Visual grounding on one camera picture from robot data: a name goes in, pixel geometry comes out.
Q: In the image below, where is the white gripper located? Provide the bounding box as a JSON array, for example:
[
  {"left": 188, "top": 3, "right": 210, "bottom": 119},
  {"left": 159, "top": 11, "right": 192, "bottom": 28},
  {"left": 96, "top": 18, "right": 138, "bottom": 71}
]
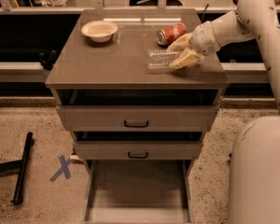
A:
[{"left": 167, "top": 21, "right": 221, "bottom": 69}]

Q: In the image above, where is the clear plastic water bottle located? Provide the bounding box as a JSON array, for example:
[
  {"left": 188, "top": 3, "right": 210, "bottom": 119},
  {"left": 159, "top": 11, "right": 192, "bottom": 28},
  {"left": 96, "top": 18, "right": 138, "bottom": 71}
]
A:
[{"left": 147, "top": 49, "right": 180, "bottom": 69}]

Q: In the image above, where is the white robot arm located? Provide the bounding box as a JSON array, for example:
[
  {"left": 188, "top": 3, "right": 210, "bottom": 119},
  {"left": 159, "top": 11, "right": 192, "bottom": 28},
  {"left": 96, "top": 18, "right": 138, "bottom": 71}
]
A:
[{"left": 169, "top": 0, "right": 280, "bottom": 224}]

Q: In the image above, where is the grey drawer cabinet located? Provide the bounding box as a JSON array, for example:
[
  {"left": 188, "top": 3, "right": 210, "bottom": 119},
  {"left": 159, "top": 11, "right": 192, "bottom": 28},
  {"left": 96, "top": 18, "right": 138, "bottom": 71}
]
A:
[{"left": 45, "top": 8, "right": 231, "bottom": 173}]

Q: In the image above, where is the grey top drawer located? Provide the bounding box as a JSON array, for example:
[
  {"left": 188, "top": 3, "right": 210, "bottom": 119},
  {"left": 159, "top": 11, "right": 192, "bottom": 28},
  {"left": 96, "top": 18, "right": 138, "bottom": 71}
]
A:
[{"left": 57, "top": 90, "right": 221, "bottom": 132}]

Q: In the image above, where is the grey drawer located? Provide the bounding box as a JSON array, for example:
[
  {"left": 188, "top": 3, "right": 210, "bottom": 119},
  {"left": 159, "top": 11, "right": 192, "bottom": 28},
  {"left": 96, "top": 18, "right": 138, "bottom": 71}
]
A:
[
  {"left": 72, "top": 132, "right": 204, "bottom": 160},
  {"left": 57, "top": 90, "right": 221, "bottom": 132},
  {"left": 80, "top": 160, "right": 193, "bottom": 224}
]

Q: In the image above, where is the grey middle drawer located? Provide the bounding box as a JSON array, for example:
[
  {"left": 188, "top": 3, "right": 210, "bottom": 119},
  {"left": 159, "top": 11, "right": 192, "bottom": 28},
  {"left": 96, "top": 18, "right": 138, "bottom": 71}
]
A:
[{"left": 72, "top": 132, "right": 204, "bottom": 160}]

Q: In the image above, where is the grey bottom drawer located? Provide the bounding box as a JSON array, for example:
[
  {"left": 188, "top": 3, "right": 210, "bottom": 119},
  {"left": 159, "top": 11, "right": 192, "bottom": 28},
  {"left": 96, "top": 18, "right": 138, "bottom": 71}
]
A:
[{"left": 80, "top": 160, "right": 193, "bottom": 224}]

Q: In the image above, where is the orange soda can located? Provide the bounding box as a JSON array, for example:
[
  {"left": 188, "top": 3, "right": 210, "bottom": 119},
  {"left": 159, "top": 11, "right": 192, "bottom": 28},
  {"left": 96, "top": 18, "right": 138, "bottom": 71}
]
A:
[{"left": 156, "top": 23, "right": 187, "bottom": 46}]

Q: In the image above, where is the white paper bowl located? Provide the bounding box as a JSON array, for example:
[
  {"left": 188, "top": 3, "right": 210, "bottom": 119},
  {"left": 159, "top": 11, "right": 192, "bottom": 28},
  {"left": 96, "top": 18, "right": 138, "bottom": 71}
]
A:
[{"left": 81, "top": 21, "right": 118, "bottom": 43}]

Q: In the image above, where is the blue tape cross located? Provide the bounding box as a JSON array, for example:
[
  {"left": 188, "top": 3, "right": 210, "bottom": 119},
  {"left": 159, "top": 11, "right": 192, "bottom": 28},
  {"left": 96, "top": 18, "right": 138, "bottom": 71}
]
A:
[{"left": 49, "top": 155, "right": 72, "bottom": 182}]

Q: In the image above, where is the black left floor stand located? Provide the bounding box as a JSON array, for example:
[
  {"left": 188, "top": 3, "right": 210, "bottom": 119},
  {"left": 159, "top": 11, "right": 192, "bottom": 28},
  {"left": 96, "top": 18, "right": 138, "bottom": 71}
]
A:
[{"left": 0, "top": 132, "right": 35, "bottom": 205}]

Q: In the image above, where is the black top drawer handle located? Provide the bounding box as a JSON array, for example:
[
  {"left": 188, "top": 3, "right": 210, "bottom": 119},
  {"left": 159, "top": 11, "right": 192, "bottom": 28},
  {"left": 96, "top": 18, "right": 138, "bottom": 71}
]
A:
[{"left": 123, "top": 119, "right": 149, "bottom": 128}]

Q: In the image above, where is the black drawer handle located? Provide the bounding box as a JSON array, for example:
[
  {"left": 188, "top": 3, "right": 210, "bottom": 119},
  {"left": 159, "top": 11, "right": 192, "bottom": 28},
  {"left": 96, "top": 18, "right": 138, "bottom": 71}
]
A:
[
  {"left": 127, "top": 152, "right": 148, "bottom": 160},
  {"left": 123, "top": 119, "right": 149, "bottom": 128}
]

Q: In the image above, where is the black middle drawer handle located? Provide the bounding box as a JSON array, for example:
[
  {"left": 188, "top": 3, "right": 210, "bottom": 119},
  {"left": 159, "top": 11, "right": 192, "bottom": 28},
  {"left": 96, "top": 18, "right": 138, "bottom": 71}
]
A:
[{"left": 127, "top": 152, "right": 148, "bottom": 160}]

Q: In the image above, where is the black clamp on rail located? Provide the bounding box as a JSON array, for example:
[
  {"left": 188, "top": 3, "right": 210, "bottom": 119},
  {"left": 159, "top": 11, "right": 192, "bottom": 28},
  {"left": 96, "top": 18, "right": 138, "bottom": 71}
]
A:
[{"left": 39, "top": 50, "right": 57, "bottom": 70}]

